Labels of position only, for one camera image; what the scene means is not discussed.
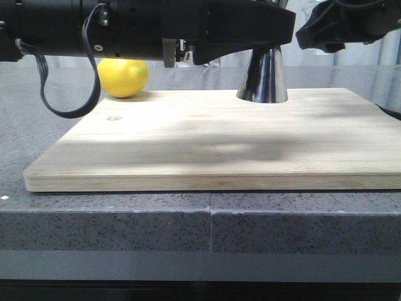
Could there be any black ribbon cable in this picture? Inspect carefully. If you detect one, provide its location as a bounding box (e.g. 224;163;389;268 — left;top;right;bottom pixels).
14;3;110;119

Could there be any wooden cutting board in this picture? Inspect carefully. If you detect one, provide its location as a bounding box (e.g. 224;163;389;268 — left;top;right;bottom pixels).
23;88;400;192

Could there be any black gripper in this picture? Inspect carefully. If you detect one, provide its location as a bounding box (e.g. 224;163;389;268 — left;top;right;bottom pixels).
296;1;400;53
80;1;194;68

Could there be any yellow lemon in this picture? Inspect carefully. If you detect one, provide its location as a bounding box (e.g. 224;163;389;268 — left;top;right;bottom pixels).
97;58;149;98

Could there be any black cutting board handle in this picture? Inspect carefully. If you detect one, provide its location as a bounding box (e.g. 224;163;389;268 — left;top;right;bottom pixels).
380;107;401;120

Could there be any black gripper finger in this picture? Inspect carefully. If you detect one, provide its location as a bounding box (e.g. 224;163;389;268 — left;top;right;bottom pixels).
161;1;296;65

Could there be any steel double jigger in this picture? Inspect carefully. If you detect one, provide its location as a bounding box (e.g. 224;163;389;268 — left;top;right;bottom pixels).
236;0;289;103

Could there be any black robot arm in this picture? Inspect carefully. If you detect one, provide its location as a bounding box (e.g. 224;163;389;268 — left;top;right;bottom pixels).
1;1;295;68

